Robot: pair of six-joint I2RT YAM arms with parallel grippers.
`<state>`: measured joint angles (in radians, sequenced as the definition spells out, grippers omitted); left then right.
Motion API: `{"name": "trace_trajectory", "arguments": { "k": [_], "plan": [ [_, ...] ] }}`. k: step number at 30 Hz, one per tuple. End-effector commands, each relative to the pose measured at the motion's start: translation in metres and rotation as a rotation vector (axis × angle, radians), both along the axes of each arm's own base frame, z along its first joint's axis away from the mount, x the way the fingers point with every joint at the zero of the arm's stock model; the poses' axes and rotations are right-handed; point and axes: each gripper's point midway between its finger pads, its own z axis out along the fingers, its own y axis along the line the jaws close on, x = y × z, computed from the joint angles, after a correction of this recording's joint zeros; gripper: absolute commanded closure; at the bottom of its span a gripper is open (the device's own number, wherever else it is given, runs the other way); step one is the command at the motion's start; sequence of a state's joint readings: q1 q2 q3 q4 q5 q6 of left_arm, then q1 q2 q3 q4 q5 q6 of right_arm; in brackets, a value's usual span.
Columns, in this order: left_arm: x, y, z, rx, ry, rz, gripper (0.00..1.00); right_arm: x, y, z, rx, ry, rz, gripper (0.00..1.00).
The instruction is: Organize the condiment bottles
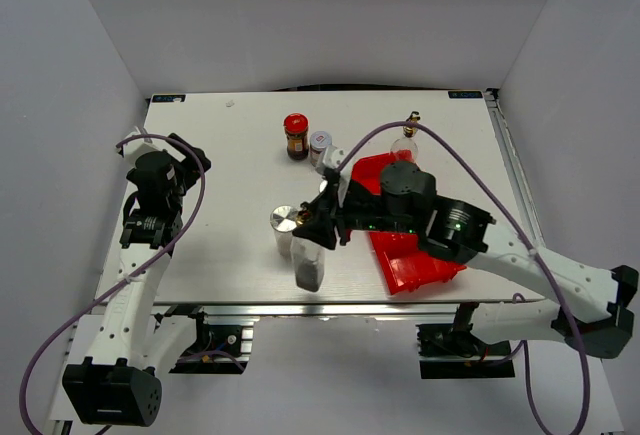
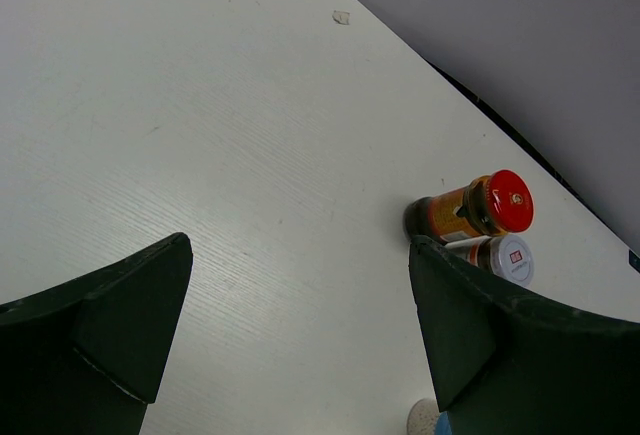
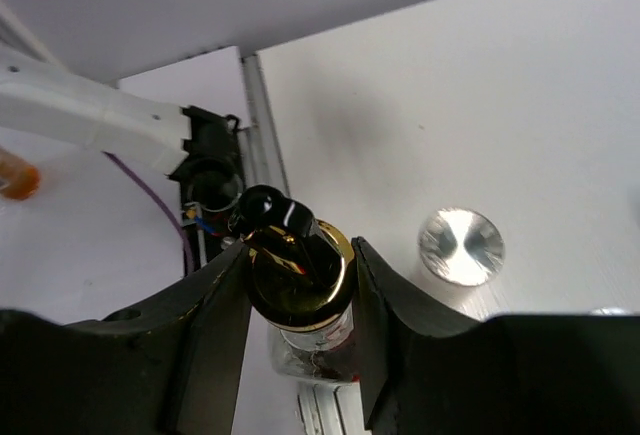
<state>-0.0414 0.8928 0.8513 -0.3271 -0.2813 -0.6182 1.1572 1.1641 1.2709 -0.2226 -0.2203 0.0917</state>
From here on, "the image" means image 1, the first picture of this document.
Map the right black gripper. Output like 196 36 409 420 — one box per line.
292 178 420 250

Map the dark-sauce glass bottle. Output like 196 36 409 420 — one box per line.
290 235 325 293

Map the clear glass bottle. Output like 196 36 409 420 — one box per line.
390 126 419 163

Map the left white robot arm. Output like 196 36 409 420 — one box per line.
62 133 212 427

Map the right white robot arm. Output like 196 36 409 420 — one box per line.
293 160 639 359

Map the silver-lid white shaker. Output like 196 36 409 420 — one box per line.
269 205 298 258

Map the black logo sticker left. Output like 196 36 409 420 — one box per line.
151 94 186 104

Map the black logo sticker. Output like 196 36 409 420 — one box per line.
448 90 484 99
151 94 186 104

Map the white-lid chili jar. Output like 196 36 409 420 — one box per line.
309 131 332 166

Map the red plastic divided tray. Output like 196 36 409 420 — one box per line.
351 149 466 295

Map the red-lid sauce jar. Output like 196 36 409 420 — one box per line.
283 113 309 160

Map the black logo sticker right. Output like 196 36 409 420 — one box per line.
448 90 484 99

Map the aluminium table frame rail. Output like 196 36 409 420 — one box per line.
144 90 539 319

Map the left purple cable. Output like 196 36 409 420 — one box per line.
18 134 206 431

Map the purple cable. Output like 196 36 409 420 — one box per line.
18 134 206 431
337 122 591 435

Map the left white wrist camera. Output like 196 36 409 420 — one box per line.
116 127 160 166

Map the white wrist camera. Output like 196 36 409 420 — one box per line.
116 127 160 166
315 146 357 206

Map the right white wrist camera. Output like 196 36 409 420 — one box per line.
315 146 357 206

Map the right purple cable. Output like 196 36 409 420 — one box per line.
337 122 591 435

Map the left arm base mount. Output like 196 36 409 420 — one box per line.
153 305 256 375

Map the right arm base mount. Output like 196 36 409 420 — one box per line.
417 302 515 380

